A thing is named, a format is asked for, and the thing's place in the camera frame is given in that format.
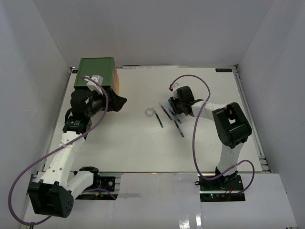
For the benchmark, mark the green drawer box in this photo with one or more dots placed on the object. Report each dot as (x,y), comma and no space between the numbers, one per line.
(102,66)

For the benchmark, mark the blue pen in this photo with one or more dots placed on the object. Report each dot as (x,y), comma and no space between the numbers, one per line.
(174,115)

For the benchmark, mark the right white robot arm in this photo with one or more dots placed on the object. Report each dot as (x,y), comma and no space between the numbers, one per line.
(233,128)

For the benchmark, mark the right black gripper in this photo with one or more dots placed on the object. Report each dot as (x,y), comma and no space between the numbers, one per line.
(173,103)

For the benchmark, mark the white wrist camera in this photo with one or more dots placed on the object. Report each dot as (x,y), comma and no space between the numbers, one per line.
(173,88)
(92,84)

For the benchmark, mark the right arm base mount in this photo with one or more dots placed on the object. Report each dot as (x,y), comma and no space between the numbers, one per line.
(215,191)

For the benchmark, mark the green pen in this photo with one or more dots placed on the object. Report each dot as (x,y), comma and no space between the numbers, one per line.
(158,118)

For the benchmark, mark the purple pen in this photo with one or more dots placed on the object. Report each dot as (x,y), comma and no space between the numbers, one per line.
(163,108)

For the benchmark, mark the orange cardboard box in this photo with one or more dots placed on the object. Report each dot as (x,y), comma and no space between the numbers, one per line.
(116,83)

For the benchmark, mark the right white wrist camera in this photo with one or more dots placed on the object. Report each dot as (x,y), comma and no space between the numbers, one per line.
(173,88)

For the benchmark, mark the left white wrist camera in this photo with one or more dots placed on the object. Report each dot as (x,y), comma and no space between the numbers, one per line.
(92,84)

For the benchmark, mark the red pen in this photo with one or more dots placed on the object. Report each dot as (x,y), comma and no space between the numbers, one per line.
(177,126)

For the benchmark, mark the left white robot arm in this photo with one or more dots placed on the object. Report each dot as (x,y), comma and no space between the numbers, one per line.
(55,192)

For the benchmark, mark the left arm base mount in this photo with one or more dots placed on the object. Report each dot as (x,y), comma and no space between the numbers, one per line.
(104,189)

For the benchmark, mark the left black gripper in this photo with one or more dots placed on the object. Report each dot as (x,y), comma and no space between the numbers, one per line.
(116,102)

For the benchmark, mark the small clear tape roll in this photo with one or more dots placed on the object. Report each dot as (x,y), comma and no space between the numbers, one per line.
(149,112)

